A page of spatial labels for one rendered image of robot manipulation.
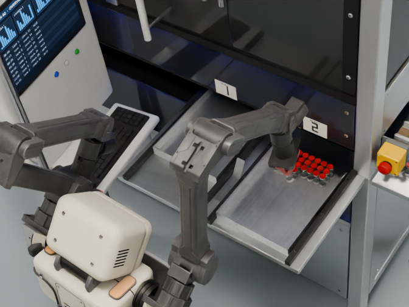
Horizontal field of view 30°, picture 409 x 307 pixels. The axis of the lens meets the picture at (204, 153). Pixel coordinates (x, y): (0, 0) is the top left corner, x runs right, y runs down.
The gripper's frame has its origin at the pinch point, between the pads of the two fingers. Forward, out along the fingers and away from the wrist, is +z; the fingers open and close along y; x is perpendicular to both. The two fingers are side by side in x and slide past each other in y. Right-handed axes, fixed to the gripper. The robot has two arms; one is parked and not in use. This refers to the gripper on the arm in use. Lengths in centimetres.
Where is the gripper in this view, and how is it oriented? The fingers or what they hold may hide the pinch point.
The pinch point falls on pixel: (287, 170)
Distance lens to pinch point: 214.4
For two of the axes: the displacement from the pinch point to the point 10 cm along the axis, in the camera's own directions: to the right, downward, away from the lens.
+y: 3.2, -8.0, 5.2
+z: 2.0, 5.9, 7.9
